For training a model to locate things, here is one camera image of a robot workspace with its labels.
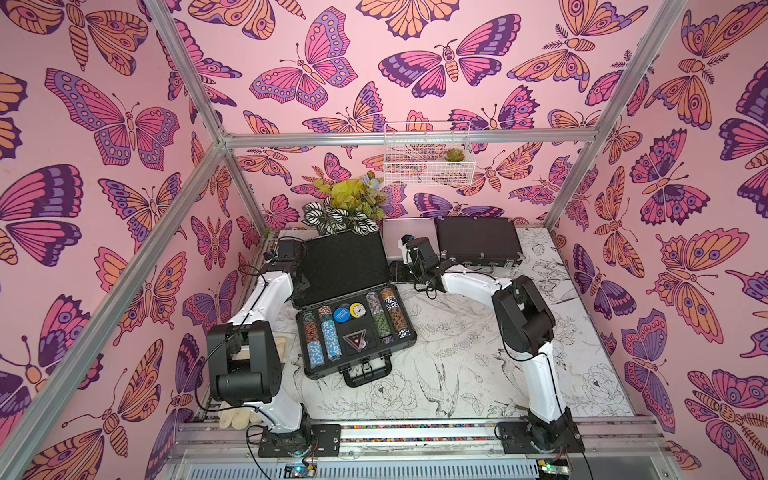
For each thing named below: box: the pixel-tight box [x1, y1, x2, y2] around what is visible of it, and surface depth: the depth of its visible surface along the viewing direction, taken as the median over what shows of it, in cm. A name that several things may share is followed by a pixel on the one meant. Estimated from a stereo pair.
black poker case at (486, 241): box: [436, 217, 523, 267], surface depth 109 cm
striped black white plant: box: [302, 196, 379, 235], surface depth 94 cm
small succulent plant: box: [444, 148, 465, 162], surface depth 94 cm
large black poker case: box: [292, 230, 418, 388], surface depth 92 cm
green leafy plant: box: [314, 170, 388, 220], surface depth 105 cm
